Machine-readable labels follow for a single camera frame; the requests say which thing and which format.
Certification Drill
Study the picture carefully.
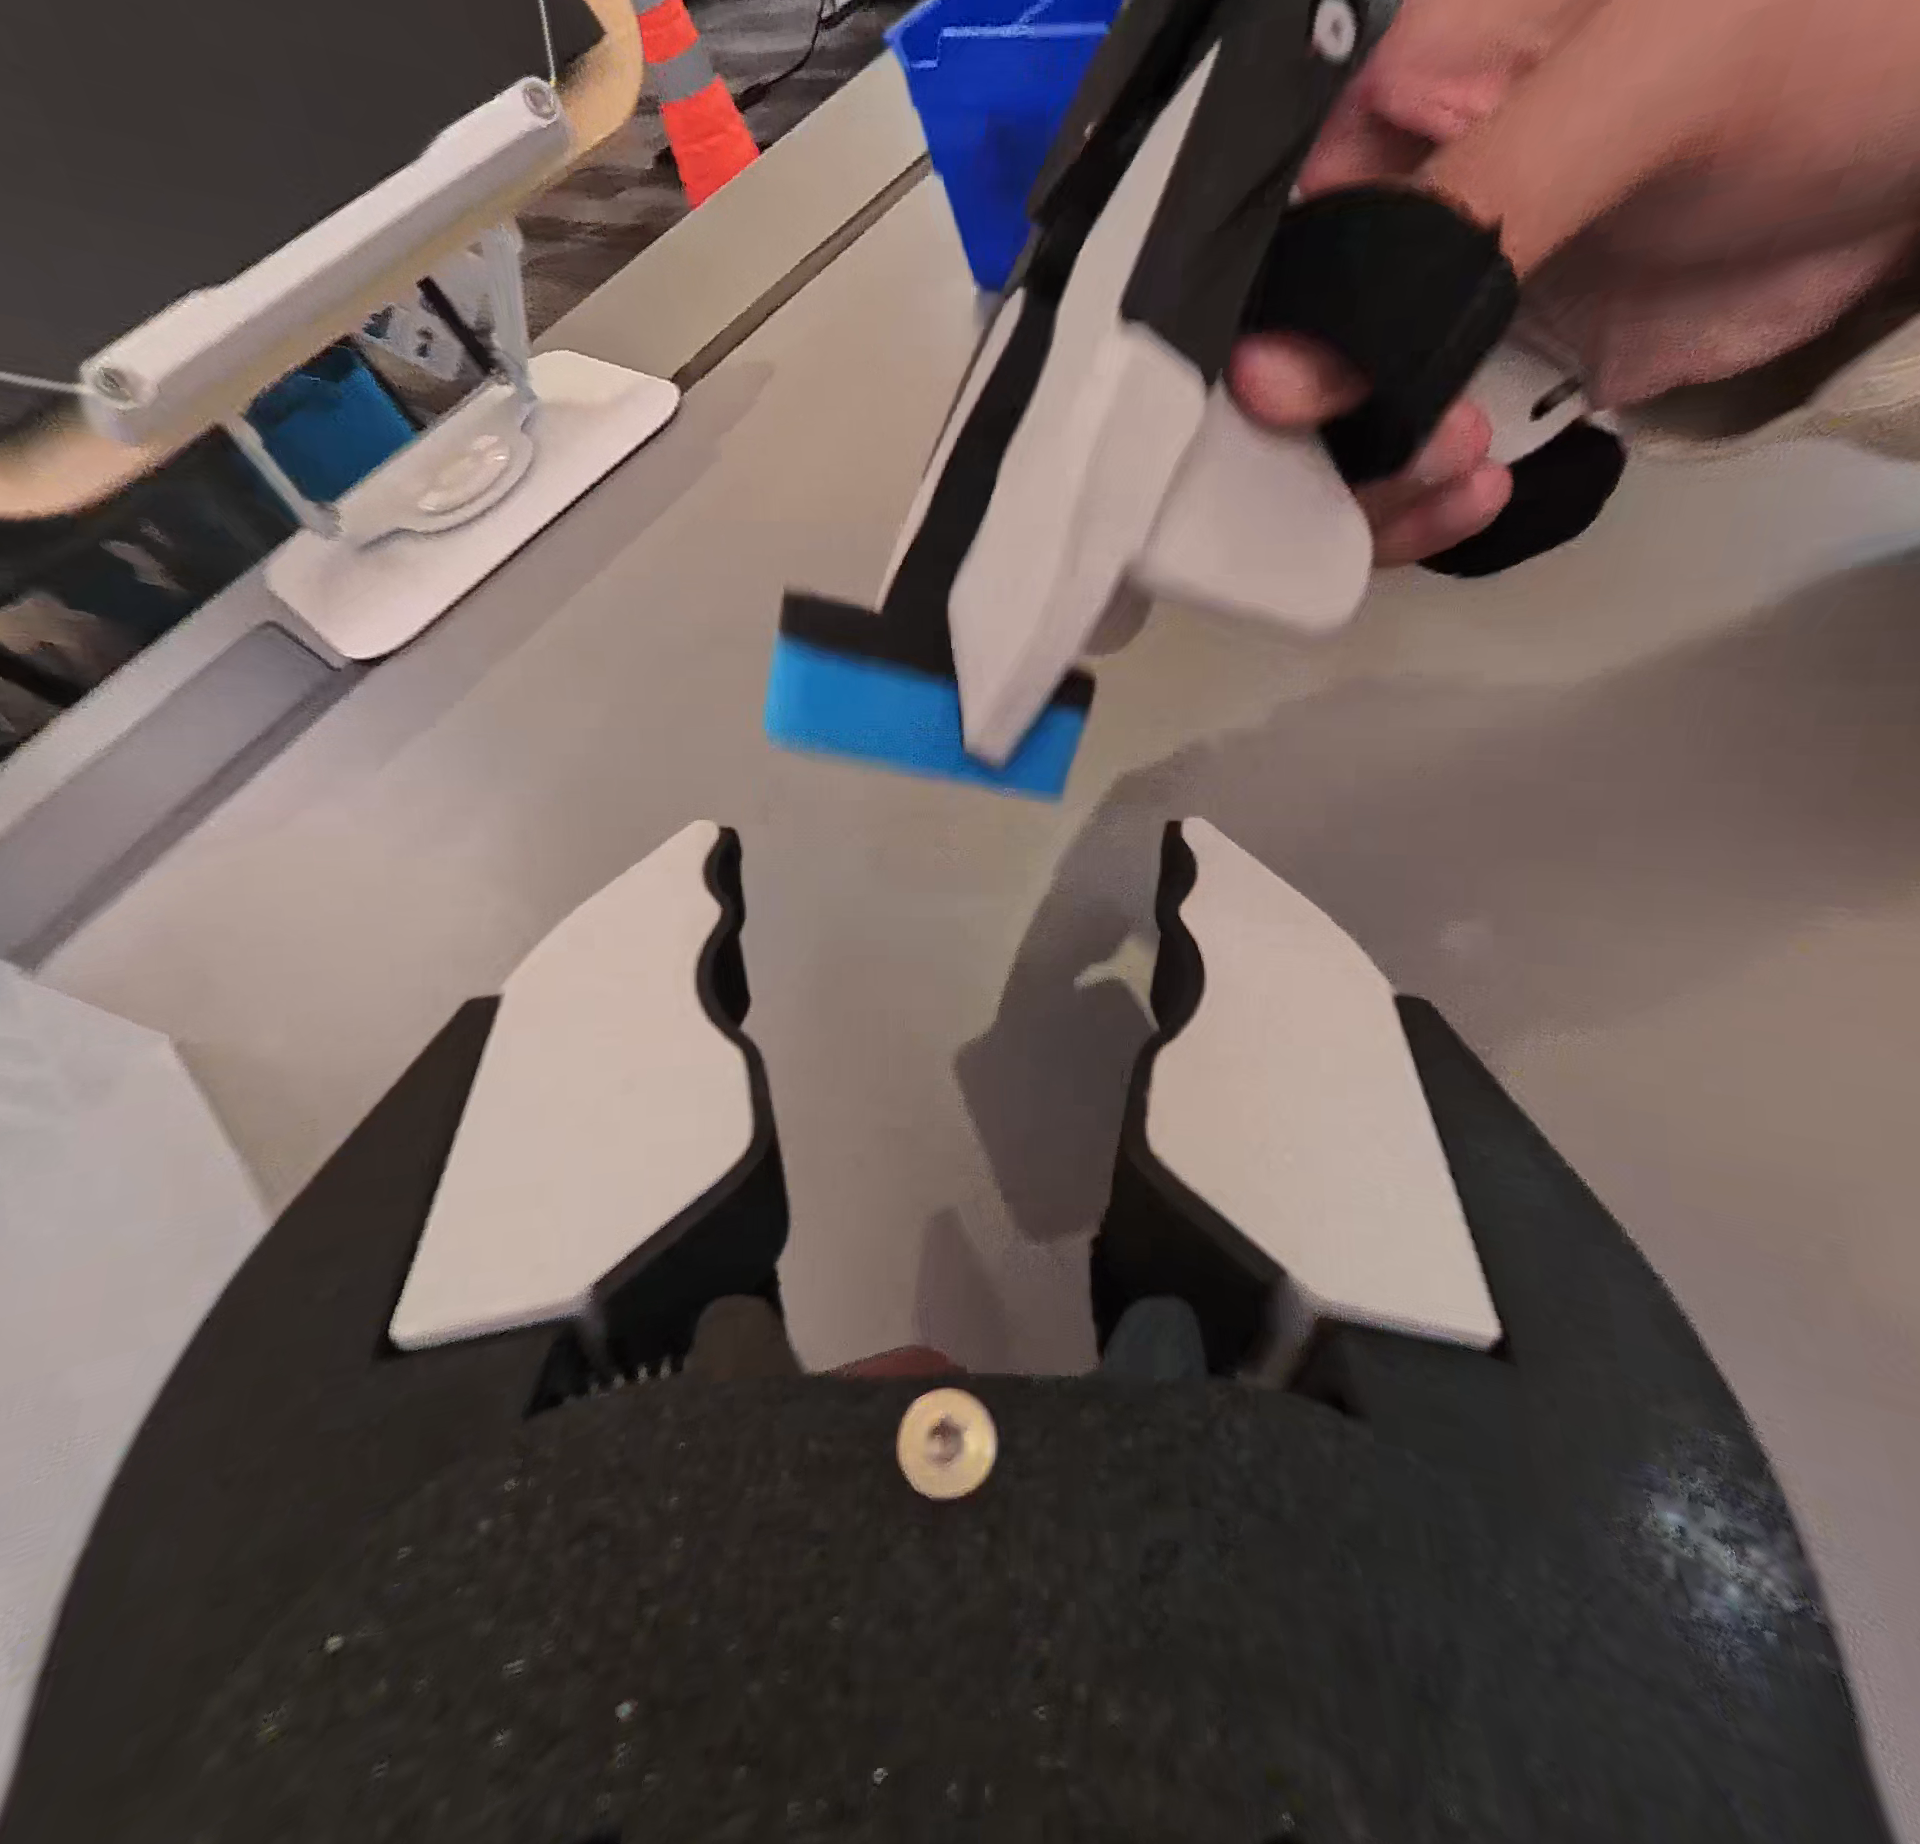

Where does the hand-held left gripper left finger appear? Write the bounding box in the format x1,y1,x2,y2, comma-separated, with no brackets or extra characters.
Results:
387,820,787,1351

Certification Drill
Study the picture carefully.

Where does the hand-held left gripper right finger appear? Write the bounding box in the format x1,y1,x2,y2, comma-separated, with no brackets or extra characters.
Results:
1112,817,1507,1393

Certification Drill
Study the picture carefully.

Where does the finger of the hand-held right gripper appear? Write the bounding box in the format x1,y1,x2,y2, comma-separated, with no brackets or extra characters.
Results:
882,275,1061,645
948,43,1221,769

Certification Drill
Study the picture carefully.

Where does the blue black sponge block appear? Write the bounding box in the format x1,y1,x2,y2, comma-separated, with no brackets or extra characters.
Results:
760,589,1101,804

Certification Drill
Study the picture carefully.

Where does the blue storage bin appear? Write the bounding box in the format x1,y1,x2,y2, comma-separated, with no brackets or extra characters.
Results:
882,0,1158,295

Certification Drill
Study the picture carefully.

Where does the person's right forearm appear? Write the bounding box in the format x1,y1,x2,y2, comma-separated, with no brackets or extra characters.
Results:
1627,305,1920,466

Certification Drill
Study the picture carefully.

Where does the grey desk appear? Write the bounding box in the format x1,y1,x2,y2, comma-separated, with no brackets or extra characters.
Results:
0,50,1920,1726

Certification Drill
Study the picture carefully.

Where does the person's right hand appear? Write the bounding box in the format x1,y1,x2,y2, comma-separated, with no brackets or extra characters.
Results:
1227,0,1920,574

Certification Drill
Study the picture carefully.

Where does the orange traffic cone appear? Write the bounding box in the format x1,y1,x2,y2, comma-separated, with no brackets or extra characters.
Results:
596,0,765,212

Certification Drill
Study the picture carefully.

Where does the blue bag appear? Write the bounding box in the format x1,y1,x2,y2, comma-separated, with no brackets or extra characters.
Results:
244,339,426,508

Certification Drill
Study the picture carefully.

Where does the wood-framed black panel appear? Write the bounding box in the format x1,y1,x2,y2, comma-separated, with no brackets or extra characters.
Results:
0,0,651,526

